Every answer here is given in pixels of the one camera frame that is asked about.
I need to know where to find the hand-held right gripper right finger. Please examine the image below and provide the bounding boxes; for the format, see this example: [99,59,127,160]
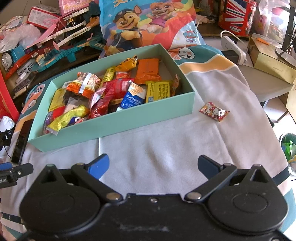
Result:
[184,155,277,202]

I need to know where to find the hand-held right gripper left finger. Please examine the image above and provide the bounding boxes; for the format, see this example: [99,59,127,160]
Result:
[36,153,121,202]

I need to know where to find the mint green cardboard box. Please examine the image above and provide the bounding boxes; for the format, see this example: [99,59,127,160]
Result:
[27,44,196,153]

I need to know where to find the patterned red candy packet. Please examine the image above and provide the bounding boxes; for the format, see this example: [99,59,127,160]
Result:
[199,101,231,122]

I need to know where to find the yellow green candy packet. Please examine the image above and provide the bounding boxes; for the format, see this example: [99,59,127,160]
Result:
[47,104,91,136]

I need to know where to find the red square snack packet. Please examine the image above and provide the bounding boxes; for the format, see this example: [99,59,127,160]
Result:
[49,106,67,121]

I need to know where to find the maroon foil candy packet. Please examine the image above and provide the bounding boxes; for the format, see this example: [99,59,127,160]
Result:
[89,89,105,110]

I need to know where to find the dark jerky packet white label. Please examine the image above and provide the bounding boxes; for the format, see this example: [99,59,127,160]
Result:
[63,91,80,110]

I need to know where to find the red foil snack packet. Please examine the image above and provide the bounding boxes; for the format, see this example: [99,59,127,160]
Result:
[89,78,135,119]

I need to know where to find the blue white snack packet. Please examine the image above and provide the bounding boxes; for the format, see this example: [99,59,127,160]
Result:
[119,82,148,111]

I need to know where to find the yellow square snack packet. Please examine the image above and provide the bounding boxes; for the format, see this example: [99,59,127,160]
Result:
[48,88,68,112]

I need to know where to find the orange noodle snack bag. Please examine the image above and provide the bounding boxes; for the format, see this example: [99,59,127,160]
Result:
[65,71,102,99]

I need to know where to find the small yellow snack packet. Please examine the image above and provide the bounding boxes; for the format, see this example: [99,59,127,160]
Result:
[145,80,172,104]

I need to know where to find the long yellow snack packet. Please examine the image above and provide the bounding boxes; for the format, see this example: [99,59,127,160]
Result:
[99,65,116,89]

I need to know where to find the red orange snack packet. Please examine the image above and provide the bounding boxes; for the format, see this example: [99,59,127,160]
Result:
[115,70,131,81]

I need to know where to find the orange yellow twisted packet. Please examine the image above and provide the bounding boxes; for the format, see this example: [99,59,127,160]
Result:
[114,55,139,73]

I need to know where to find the orange biscuit packet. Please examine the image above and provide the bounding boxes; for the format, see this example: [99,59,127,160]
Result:
[134,58,162,85]

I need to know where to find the black smartphone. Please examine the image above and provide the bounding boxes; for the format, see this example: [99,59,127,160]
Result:
[11,118,35,164]

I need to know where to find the white black cow balloon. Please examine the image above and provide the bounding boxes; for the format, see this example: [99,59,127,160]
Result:
[0,115,16,140]

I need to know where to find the red cardboard box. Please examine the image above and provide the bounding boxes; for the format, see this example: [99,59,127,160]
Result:
[0,69,20,122]

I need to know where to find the bin with colourful wrappers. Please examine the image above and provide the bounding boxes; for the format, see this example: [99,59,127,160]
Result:
[278,133,296,172]

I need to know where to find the blue toy train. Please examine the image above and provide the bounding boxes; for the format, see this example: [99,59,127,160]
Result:
[1,45,26,71]

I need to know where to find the teal toy track set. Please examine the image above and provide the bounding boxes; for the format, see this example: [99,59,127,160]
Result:
[30,6,107,73]

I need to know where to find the white power strip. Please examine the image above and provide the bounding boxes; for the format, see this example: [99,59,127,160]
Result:
[219,30,248,66]

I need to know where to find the khaki gift box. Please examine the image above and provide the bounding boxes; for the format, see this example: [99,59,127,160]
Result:
[247,35,296,84]

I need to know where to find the crumpled clear plastic bag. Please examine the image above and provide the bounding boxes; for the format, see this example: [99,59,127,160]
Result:
[0,23,41,53]

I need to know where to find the cartoon puppy printed bag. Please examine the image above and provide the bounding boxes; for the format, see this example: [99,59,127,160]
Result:
[98,0,207,60]

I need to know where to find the red flag print tin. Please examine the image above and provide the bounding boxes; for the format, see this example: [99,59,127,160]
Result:
[218,0,258,38]

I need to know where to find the white red toy box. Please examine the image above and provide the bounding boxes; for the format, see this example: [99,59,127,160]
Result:
[26,5,62,30]

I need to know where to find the black stand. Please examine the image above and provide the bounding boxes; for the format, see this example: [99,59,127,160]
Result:
[276,0,296,61]

